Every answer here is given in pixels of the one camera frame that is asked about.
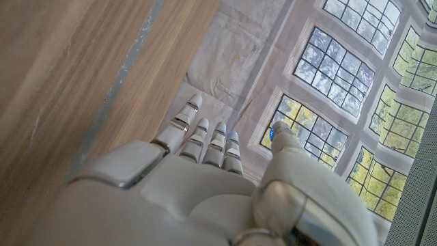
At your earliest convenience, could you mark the printed window backdrop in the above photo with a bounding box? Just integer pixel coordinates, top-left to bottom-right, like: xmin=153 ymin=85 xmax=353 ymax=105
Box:
xmin=156 ymin=0 xmax=437 ymax=246

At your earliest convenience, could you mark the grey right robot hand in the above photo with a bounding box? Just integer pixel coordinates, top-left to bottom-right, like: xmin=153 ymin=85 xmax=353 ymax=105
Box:
xmin=20 ymin=94 xmax=380 ymax=246

